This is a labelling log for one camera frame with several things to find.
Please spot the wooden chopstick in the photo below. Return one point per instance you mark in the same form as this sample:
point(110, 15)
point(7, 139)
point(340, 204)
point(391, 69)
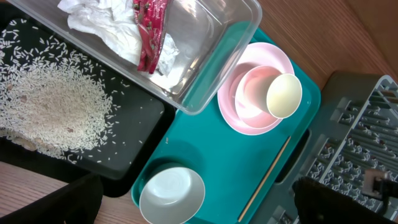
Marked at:
point(262, 182)

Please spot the red snack wrapper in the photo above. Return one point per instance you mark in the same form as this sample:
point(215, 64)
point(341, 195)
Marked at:
point(150, 18)

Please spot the pink plate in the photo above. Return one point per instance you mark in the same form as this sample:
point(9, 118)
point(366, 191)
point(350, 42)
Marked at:
point(256, 54)

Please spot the black plastic tray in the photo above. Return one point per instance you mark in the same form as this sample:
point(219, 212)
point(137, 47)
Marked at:
point(142, 121)

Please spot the grey bowl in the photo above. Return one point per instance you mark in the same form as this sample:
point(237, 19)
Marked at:
point(172, 195)

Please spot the clear plastic bin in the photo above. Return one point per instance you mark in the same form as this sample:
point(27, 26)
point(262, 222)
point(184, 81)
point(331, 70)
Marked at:
point(210, 35)

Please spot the teal serving tray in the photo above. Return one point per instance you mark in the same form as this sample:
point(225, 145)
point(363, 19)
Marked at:
point(231, 164)

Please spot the pink small bowl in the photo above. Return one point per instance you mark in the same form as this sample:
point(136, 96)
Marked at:
point(248, 112)

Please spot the pile of rice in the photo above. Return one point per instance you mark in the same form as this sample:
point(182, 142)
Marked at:
point(54, 99)

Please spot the white napkin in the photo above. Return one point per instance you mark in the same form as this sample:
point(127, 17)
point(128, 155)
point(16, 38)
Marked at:
point(114, 23)

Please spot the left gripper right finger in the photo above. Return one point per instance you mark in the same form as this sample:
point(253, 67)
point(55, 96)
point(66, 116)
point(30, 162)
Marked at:
point(318, 204)

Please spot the grey dishwasher rack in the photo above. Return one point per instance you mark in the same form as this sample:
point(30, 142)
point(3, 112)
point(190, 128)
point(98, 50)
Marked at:
point(355, 129)

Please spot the cream paper cup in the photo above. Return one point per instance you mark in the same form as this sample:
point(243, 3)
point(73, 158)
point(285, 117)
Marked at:
point(284, 96)

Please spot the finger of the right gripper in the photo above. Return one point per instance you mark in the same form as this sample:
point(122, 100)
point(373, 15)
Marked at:
point(377, 185)

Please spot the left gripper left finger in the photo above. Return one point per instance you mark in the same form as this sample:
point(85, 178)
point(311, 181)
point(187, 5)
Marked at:
point(77, 202)

